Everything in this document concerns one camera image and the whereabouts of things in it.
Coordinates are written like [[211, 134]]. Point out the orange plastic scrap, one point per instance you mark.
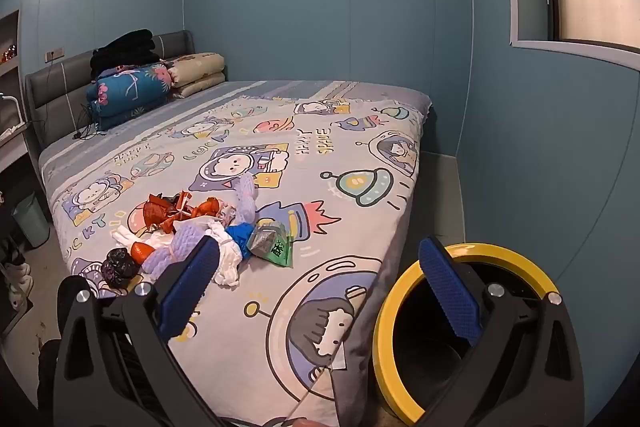
[[141, 252]]

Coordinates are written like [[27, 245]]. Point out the black plastic bag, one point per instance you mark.
[[120, 267]]

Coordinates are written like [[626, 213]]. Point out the blue glove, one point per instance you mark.
[[240, 237]]

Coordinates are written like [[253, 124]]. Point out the shiny ornaments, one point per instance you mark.
[[9, 54]]

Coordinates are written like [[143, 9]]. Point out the black folded clothes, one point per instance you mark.
[[125, 52]]

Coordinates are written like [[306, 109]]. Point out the lilac knitted cloth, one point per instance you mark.
[[192, 239]]

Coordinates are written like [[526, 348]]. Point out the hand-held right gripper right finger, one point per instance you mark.
[[450, 292]]

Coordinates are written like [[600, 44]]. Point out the blue floral folded quilt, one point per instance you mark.
[[130, 94]]

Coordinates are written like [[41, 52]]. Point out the beige folded quilt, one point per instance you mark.
[[197, 69]]

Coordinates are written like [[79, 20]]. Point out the grey padded headboard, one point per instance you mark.
[[55, 87]]

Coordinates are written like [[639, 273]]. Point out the bed with cartoon printed sheet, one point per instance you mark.
[[310, 187]]

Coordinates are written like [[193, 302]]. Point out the grey foil packet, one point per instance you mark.
[[262, 239]]

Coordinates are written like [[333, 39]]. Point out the orange garment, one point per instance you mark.
[[156, 214]]

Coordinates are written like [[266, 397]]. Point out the green snack packet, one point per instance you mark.
[[280, 252]]

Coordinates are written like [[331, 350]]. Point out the small white tissue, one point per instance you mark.
[[127, 236]]

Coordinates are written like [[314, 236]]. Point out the bedside desk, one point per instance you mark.
[[12, 152]]

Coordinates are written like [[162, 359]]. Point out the white garment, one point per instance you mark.
[[227, 262]]

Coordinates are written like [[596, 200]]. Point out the yellow-rimmed black bin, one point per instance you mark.
[[400, 307]]

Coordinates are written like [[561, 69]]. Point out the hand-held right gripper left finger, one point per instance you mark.
[[187, 287]]

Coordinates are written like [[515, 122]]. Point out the teal waste basket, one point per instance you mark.
[[30, 222]]

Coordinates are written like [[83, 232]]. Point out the white desk lamp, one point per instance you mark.
[[15, 114]]

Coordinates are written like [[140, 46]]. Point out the small orange foil wrapper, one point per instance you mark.
[[207, 208]]

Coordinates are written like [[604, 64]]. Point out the wall niche shelf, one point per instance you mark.
[[9, 32]]

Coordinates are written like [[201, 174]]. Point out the red and white wrapper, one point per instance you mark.
[[182, 203]]

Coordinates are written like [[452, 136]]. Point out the wall socket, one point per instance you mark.
[[54, 54]]

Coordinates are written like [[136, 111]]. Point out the white shoes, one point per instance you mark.
[[17, 284]]

